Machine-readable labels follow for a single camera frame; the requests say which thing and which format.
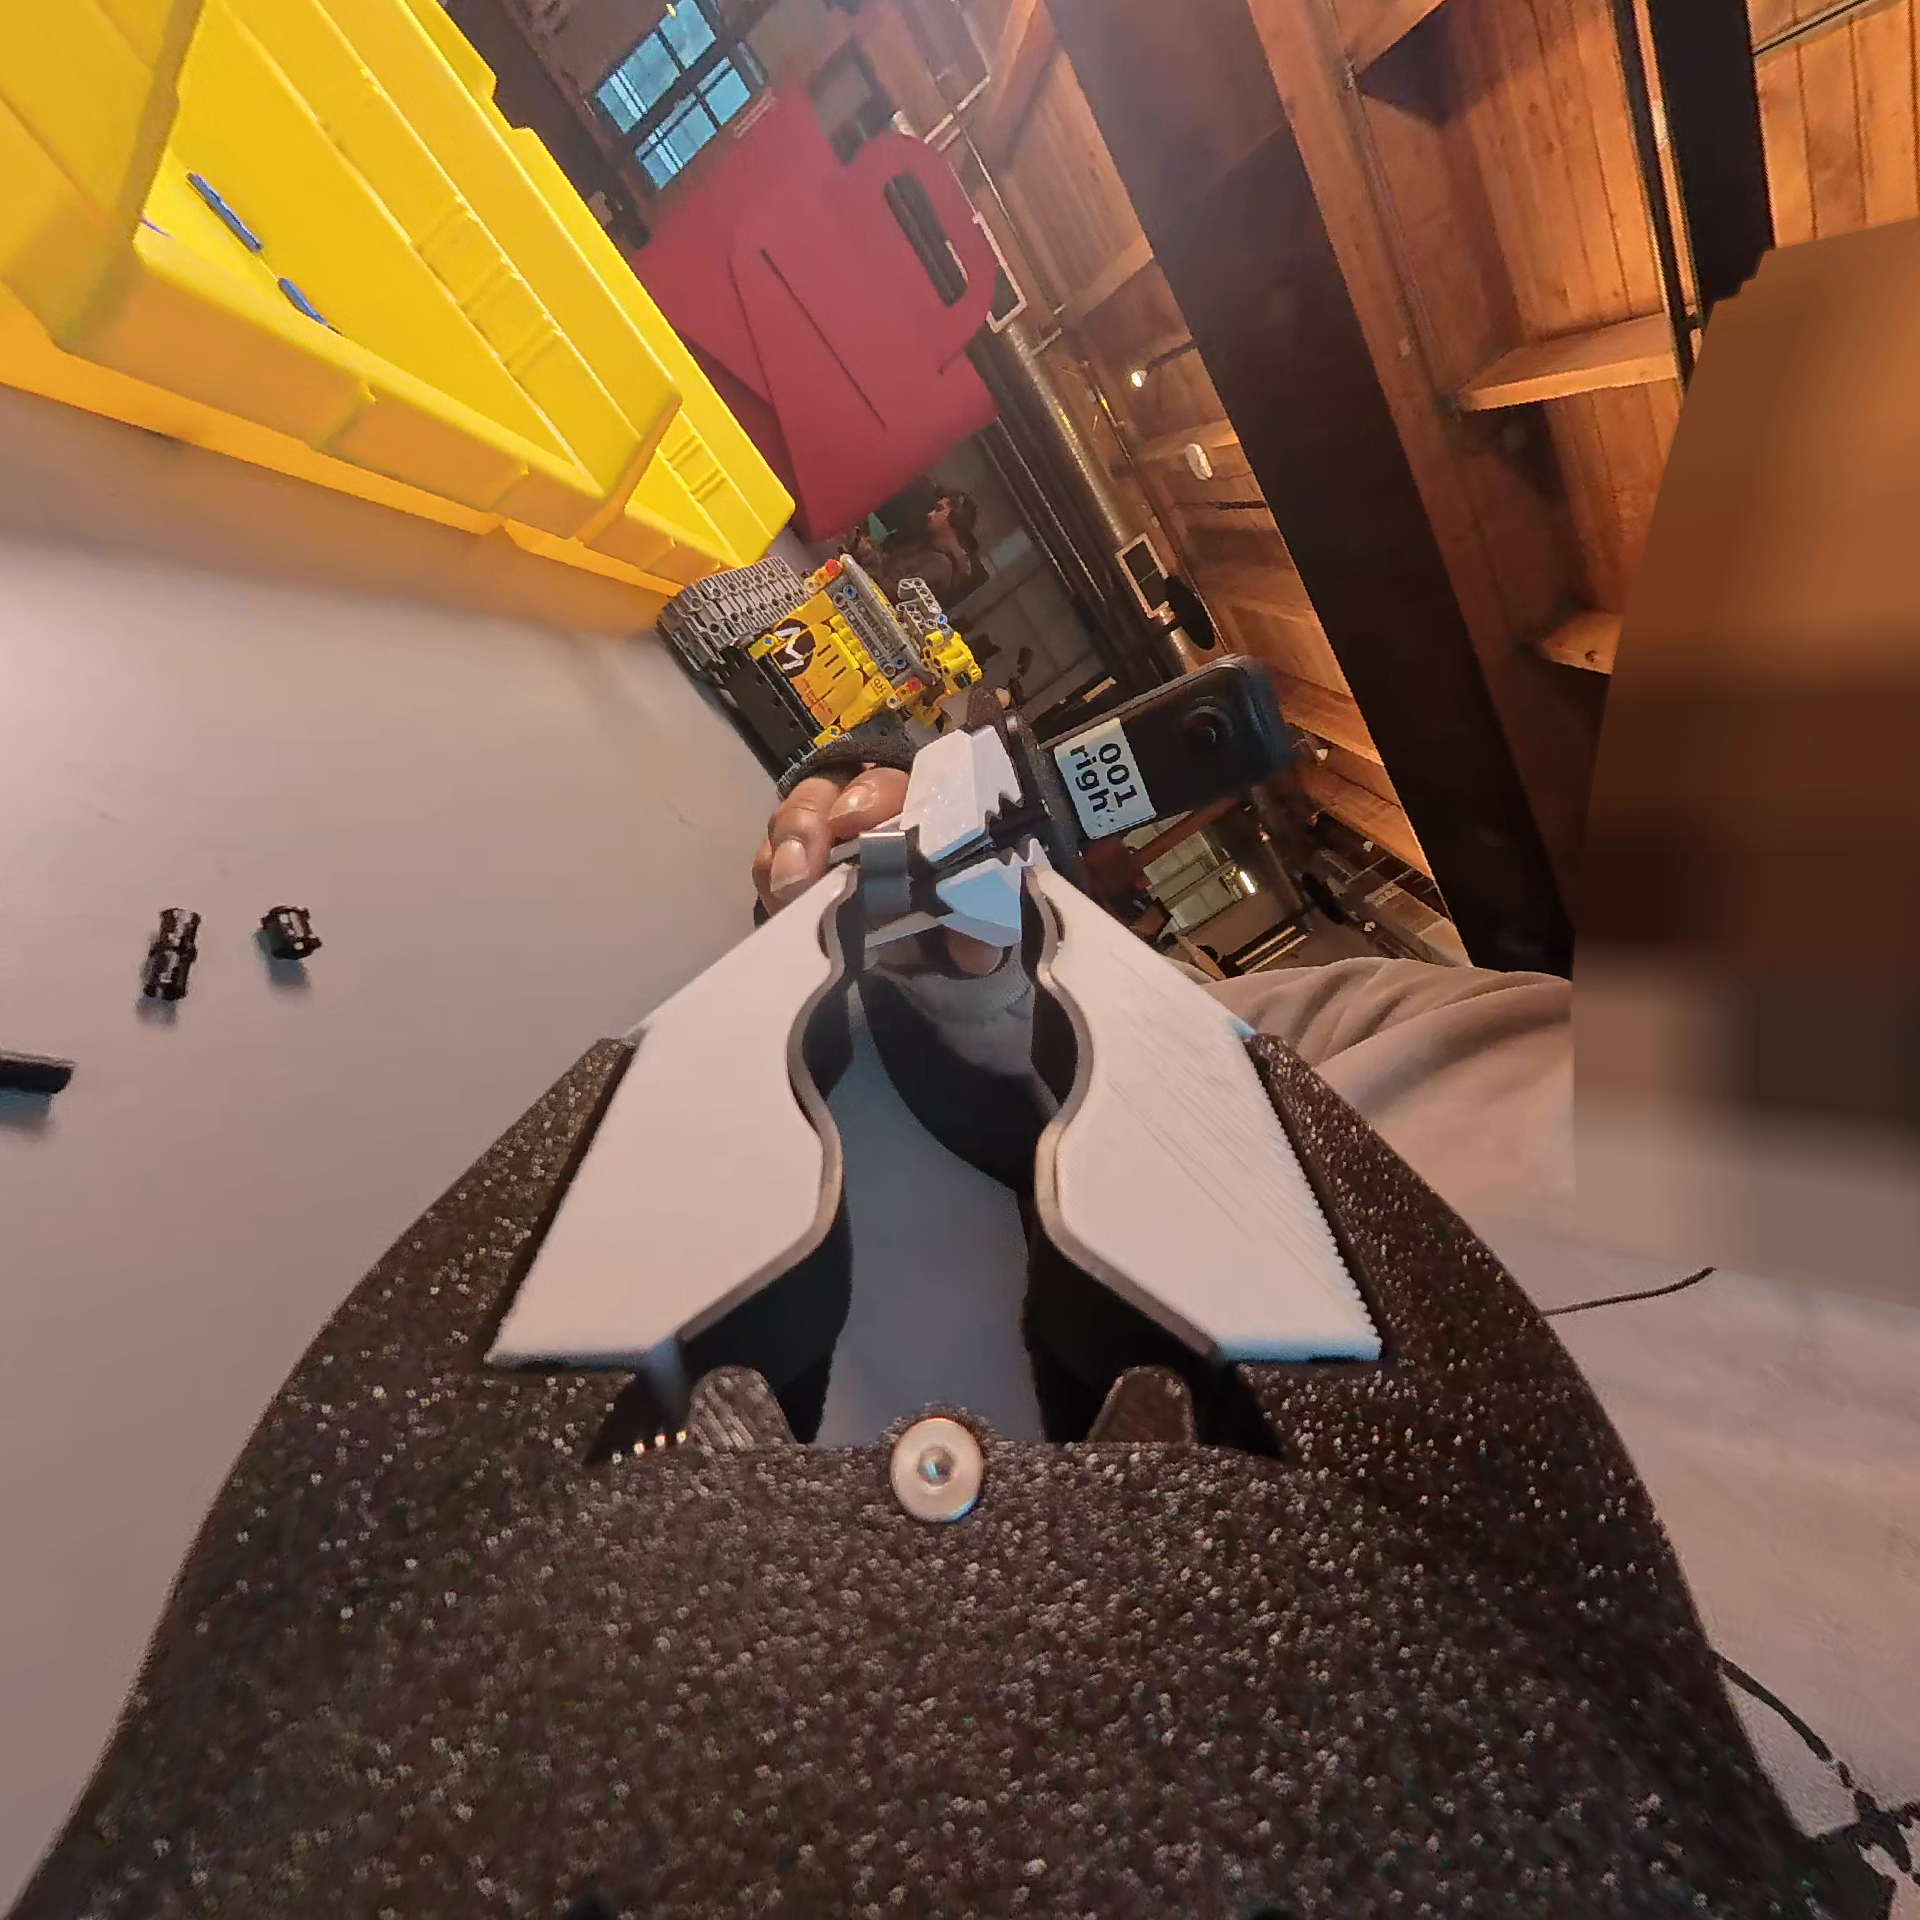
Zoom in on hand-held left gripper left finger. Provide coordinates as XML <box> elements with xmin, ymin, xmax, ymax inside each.
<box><xmin>489</xmin><ymin>878</ymin><xmax>867</xmax><ymax>1367</ymax></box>

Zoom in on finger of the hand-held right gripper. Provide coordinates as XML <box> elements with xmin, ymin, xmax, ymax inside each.
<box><xmin>910</xmin><ymin>730</ymin><xmax>1023</xmax><ymax>856</ymax></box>
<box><xmin>931</xmin><ymin>864</ymin><xmax>1039</xmax><ymax>947</ymax></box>

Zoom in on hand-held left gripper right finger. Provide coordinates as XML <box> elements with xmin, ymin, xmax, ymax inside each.
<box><xmin>1026</xmin><ymin>870</ymin><xmax>1383</xmax><ymax>1367</ymax></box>

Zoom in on person's right forearm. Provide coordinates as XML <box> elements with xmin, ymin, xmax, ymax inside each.
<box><xmin>856</xmin><ymin>936</ymin><xmax>1578</xmax><ymax>1195</ymax></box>

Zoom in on grey desk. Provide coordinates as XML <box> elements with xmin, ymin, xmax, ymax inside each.
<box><xmin>0</xmin><ymin>375</ymin><xmax>858</xmax><ymax>1920</ymax></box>

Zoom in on person's right hand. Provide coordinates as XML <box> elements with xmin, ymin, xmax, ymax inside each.
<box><xmin>757</xmin><ymin>766</ymin><xmax>913</xmax><ymax>903</ymax></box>

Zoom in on yellow tracked toy robot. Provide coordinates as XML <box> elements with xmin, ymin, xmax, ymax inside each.
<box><xmin>662</xmin><ymin>547</ymin><xmax>985</xmax><ymax>767</ymax></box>

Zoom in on yellow plastic bin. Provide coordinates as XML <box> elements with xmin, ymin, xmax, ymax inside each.
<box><xmin>391</xmin><ymin>0</ymin><xmax>798</xmax><ymax>588</ymax></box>
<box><xmin>0</xmin><ymin>0</ymin><xmax>647</xmax><ymax>541</ymax></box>

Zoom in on red felt bag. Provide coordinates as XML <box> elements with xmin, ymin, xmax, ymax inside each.
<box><xmin>638</xmin><ymin>91</ymin><xmax>1009</xmax><ymax>541</ymax></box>

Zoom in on scattered small building pieces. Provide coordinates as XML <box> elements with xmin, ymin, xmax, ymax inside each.
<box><xmin>0</xmin><ymin>908</ymin><xmax>322</xmax><ymax>1094</ymax></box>

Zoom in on person's beige sweatshirt torso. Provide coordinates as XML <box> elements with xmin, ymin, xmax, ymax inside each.
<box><xmin>1440</xmin><ymin>1186</ymin><xmax>1920</xmax><ymax>1876</ymax></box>

